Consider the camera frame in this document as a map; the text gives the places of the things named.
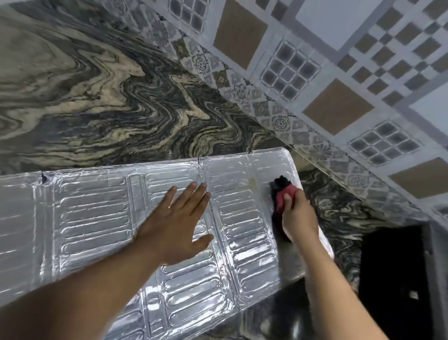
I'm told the person's right hand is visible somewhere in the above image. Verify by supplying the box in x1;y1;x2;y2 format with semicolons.
281;188;320;250

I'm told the person's left forearm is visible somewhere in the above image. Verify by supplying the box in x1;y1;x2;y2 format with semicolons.
0;239;166;340

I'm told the red and black cloth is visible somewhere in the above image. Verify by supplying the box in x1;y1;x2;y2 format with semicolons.
270;175;299;243

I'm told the person's right forearm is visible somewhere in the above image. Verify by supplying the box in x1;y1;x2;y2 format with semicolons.
297;242;390;340

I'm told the silver foil splatter guard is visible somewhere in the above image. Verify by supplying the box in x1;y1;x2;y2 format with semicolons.
0;147;335;340

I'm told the person's left hand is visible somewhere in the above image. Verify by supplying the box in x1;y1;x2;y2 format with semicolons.
134;181;215;266

